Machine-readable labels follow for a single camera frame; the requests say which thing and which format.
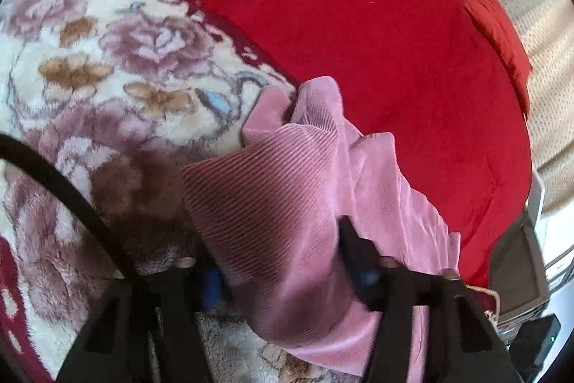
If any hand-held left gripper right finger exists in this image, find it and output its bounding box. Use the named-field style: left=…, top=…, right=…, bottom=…
left=339, top=215, right=523, bottom=383

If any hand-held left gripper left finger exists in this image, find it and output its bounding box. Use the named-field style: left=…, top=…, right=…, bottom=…
left=56, top=264, right=224, bottom=383

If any pink zip jacket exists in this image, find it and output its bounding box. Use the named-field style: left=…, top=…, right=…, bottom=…
left=182, top=75, right=462, bottom=383

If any dark box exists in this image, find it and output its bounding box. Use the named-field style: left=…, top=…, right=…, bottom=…
left=507, top=313, right=562, bottom=383

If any white flat board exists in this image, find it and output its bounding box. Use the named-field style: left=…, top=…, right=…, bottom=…
left=531, top=172, right=546, bottom=223

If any red blanket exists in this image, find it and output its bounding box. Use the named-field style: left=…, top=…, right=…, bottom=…
left=155, top=0, right=534, bottom=289

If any floral plush blanket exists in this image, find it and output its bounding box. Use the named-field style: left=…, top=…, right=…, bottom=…
left=0, top=0, right=373, bottom=383

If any red pillow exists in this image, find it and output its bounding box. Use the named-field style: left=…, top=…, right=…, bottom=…
left=462, top=0, right=533, bottom=119

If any black cable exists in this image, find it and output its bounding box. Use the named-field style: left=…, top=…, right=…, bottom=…
left=0, top=134, right=135, bottom=280

